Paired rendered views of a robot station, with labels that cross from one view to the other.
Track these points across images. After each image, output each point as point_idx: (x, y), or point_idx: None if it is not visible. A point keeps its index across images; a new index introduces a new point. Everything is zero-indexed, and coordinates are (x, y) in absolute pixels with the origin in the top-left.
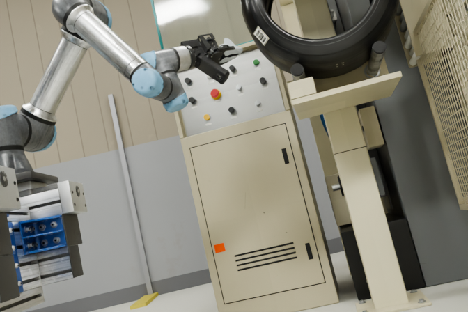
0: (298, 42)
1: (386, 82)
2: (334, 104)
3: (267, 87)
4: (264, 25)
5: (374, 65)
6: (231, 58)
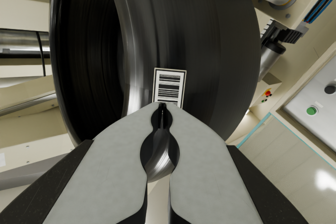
0: None
1: None
2: None
3: (335, 79)
4: (141, 98)
5: None
6: (200, 134)
